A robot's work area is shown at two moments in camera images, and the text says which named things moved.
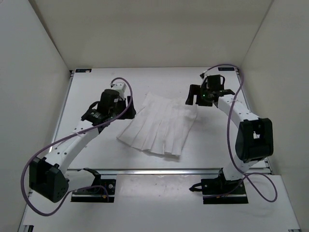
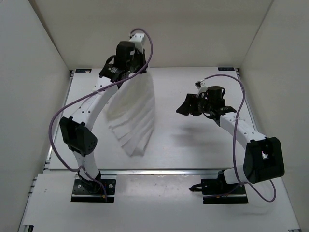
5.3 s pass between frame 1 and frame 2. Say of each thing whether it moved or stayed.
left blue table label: stayed
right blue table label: stayed
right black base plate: stayed
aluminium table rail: stayed
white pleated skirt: moved
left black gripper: moved
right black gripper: moved
